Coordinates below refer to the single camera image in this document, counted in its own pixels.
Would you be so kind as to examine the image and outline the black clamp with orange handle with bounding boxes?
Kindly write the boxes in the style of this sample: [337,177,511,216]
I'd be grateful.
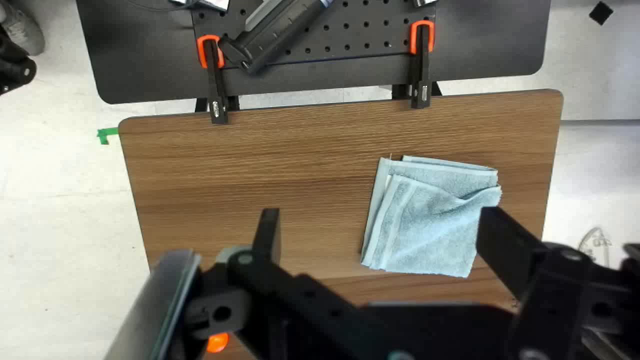
[196,35,232,126]
[405,19,437,110]

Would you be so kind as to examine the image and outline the green tape piece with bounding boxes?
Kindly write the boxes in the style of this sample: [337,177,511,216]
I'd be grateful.
[95,126,120,147]

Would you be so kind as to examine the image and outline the black stand foot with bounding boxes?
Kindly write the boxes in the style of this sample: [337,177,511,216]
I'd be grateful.
[0,27,38,96]

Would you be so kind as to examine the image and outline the blue terry towel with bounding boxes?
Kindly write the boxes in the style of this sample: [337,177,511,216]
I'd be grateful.
[357,155,504,280]

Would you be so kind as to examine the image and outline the orange carrot-shaped toy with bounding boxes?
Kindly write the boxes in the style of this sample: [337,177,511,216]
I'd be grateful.
[206,333,232,356]

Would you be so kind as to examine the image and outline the black perforated mounting board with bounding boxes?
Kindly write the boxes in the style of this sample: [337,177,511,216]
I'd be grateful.
[73,0,553,107]

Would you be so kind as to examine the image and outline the black square floor marker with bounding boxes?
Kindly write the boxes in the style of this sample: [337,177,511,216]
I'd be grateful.
[588,0,616,28]

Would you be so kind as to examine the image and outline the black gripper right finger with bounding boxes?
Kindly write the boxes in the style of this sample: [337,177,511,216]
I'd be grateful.
[475,206,548,304]

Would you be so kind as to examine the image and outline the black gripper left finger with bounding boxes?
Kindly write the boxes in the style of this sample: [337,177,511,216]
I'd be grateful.
[249,206,282,270]

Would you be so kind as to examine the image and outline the black and grey handheld device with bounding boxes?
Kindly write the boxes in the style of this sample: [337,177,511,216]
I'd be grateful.
[218,0,336,76]

